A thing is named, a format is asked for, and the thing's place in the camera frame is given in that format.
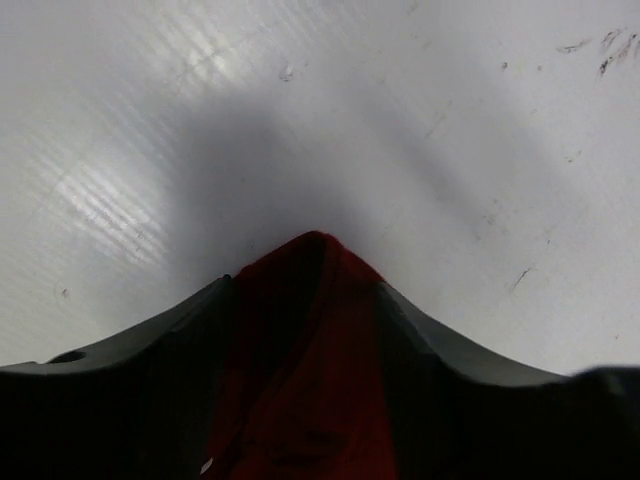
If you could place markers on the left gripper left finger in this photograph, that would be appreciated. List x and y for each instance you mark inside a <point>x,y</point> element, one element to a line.
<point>136,405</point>

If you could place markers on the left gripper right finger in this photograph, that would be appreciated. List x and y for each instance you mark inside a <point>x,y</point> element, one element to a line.
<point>459,410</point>

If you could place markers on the dark red t-shirt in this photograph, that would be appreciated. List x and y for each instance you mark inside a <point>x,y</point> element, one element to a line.
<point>302,393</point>

